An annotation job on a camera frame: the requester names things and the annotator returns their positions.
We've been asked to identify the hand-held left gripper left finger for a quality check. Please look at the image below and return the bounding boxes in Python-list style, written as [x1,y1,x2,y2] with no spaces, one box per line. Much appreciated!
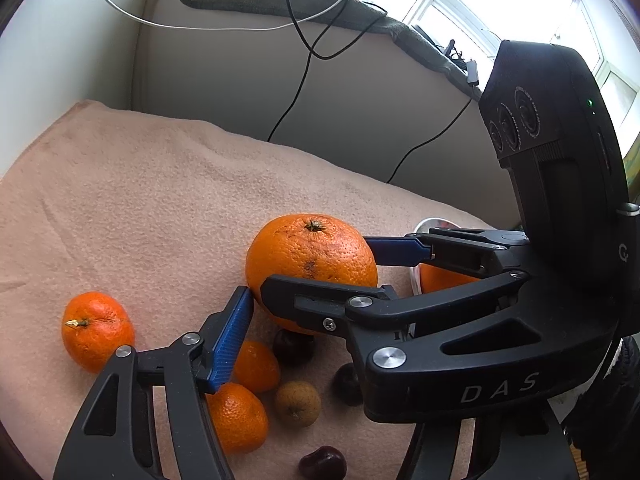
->
[52,286,254,480]

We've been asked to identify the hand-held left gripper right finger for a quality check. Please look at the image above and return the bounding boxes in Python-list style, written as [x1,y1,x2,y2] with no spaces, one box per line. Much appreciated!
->
[400,400,575,480]

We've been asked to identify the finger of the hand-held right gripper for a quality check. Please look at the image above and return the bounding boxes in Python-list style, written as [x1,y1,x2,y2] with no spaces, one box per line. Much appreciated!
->
[260,269,618,422]
[364,226,532,282]

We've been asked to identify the white floral plate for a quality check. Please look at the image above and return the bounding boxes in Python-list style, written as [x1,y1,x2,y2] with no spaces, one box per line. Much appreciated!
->
[409,217,481,301]

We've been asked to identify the large orange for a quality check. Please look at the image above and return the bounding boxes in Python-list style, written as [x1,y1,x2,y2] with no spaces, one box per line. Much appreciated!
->
[245,214,378,336]

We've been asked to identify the brown round fruit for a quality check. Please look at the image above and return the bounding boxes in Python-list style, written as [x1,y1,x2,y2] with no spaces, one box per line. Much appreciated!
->
[274,381,322,427]

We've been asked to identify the small mandarin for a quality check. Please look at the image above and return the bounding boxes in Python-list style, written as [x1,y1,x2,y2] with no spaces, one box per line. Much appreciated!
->
[231,340,282,395]

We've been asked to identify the pink blanket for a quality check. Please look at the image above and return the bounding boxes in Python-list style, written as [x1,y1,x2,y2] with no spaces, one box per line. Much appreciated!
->
[0,99,521,480]

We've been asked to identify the black cable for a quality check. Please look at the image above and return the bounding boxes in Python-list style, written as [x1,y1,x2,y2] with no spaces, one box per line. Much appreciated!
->
[385,92,476,185]
[227,0,391,143]

